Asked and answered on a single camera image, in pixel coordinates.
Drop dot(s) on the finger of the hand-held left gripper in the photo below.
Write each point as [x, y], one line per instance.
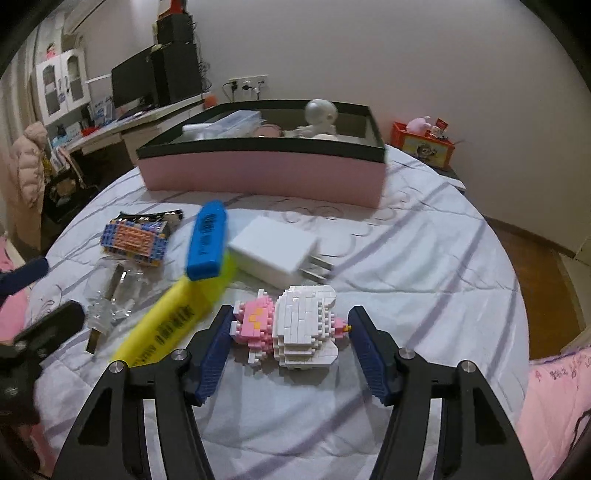
[51, 323]
[23, 276]

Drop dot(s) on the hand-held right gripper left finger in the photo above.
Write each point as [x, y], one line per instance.
[212, 360]

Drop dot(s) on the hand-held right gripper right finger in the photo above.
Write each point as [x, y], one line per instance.
[371, 355]

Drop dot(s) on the yellow highlighter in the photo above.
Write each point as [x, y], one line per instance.
[166, 318]

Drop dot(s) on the pink white block figure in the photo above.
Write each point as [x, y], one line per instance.
[300, 327]

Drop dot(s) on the pink cardboard box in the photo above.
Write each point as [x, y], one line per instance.
[258, 177]

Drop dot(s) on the striped white table cloth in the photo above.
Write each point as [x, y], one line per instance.
[415, 277]

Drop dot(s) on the pink puffer jacket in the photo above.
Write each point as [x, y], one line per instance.
[27, 166]

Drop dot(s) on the colourful block toy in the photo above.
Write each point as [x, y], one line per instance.
[134, 242]

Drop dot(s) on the beige curtain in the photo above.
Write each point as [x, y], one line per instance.
[21, 92]

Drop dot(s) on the pink blanket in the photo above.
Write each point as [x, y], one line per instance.
[554, 406]

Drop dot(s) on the white desk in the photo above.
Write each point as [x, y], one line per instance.
[138, 122]

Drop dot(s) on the white glass-door cabinet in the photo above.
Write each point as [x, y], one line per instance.
[60, 85]

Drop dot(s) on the red toy box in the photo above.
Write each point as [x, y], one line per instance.
[425, 147]

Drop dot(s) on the black computer monitor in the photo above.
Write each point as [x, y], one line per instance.
[131, 81]

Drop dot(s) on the pink doll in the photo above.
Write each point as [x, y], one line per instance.
[51, 50]

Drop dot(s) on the pink plush toy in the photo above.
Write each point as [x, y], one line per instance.
[419, 124]

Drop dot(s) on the white astronaut figure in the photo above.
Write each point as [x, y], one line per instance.
[318, 113]

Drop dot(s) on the black computer tower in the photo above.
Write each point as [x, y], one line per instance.
[178, 71]

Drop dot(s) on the red-capped water bottle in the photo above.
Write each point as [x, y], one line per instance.
[210, 100]

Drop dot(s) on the white power outlet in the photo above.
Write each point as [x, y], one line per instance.
[248, 82]

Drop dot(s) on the small black speaker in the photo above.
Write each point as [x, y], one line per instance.
[175, 30]

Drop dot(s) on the white wall charger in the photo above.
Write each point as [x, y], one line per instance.
[272, 249]

